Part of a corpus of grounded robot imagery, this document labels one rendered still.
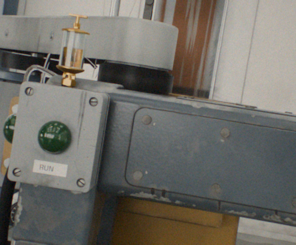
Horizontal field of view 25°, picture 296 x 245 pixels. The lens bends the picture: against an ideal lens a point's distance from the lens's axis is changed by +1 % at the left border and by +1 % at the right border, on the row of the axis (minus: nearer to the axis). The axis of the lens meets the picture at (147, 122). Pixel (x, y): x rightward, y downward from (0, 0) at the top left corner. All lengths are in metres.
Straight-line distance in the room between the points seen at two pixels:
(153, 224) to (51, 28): 0.30
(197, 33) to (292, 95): 4.74
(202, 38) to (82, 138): 0.57
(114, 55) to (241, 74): 5.07
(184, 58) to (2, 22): 0.30
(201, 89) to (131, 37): 0.39
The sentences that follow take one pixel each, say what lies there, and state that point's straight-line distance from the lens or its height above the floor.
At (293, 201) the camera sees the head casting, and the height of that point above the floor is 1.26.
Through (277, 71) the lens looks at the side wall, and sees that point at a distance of 5.84.
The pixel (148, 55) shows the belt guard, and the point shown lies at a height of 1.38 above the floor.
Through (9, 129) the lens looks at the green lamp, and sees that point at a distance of 0.61.
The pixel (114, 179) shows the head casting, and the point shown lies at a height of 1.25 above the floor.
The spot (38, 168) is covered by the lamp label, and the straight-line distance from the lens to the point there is 0.60.
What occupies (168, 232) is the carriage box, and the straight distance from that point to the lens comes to 0.94.
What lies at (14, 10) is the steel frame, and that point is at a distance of 6.01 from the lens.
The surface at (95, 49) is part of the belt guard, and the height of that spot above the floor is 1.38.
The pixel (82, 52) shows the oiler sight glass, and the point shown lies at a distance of 0.67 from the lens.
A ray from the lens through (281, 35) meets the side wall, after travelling 5.86.
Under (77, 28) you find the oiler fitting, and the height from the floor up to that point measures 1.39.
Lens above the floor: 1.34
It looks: 3 degrees down
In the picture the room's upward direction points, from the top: 9 degrees clockwise
